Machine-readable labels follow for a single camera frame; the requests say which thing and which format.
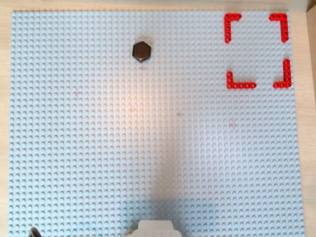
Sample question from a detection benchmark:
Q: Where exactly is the thin black cable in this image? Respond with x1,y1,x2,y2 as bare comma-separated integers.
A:
28,227,43,237

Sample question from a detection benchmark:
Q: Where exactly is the red L-shaped Lego beam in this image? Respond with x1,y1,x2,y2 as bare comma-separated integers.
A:
226,71,257,89
224,13,242,44
273,58,292,89
269,13,289,43

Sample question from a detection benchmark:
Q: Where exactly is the grey studded Lego baseplate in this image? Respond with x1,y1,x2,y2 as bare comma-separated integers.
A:
7,10,306,237

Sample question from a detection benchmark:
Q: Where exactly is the black hexagonal Lego piece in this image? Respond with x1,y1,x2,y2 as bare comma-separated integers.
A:
132,41,152,63

